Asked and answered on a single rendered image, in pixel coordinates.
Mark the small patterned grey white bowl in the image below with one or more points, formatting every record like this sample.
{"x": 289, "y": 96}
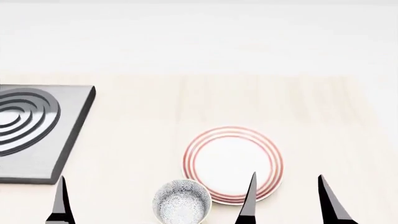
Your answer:
{"x": 182, "y": 203}

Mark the white plate with red rings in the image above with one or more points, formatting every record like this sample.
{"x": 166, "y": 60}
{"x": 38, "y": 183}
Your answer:
{"x": 231, "y": 161}

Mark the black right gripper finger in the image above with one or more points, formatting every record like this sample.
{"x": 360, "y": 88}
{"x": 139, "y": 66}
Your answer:
{"x": 331, "y": 210}
{"x": 248, "y": 210}

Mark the grey stove slab black burner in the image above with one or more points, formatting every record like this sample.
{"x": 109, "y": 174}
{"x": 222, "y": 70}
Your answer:
{"x": 70, "y": 116}

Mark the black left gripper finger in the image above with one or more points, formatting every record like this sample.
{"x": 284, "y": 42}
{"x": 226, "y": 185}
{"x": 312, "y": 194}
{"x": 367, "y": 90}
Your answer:
{"x": 61, "y": 205}

